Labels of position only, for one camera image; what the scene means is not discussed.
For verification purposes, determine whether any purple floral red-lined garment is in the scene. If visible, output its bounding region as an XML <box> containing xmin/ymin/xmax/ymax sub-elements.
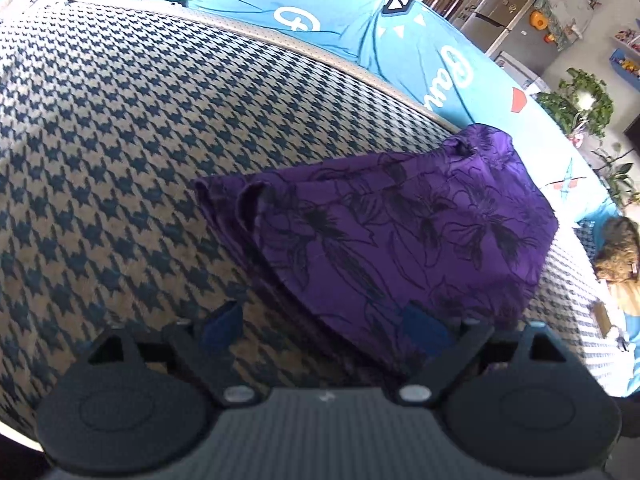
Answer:
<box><xmin>194</xmin><ymin>125</ymin><xmax>559</xmax><ymax>375</ymax></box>

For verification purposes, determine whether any brown patterned garment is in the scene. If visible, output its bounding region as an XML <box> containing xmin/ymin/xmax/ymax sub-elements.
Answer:
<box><xmin>594</xmin><ymin>217</ymin><xmax>639</xmax><ymax>316</ymax></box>

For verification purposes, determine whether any houndstooth sofa seat cover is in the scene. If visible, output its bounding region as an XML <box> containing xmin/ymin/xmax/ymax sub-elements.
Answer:
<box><xmin>1</xmin><ymin>2</ymin><xmax>633</xmax><ymax>438</ymax></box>

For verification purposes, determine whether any small leafy plant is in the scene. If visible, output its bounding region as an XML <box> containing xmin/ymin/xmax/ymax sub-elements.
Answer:
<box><xmin>592</xmin><ymin>143</ymin><xmax>639</xmax><ymax>210</ymax></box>

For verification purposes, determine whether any white chest freezer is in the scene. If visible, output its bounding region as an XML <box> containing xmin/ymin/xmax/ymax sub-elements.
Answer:
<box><xmin>495</xmin><ymin>51</ymin><xmax>550</xmax><ymax>96</ymax></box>

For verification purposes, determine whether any green potted plant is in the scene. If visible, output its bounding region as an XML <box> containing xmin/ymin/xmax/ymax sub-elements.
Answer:
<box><xmin>535</xmin><ymin>67</ymin><xmax>614</xmax><ymax>139</ymax></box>

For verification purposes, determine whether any blue cartoon print sofa backrest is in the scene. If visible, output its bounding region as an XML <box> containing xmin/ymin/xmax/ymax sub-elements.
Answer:
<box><xmin>1</xmin><ymin>0</ymin><xmax>617</xmax><ymax>222</ymax></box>

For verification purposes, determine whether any silver refrigerator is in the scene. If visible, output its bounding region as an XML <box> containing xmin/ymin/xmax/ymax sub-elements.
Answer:
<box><xmin>449</xmin><ymin>0</ymin><xmax>597</xmax><ymax>74</ymax></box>

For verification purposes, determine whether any blue wall shelf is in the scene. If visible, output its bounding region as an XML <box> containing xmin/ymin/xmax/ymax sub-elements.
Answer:
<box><xmin>610</xmin><ymin>27</ymin><xmax>640</xmax><ymax>90</ymax></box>

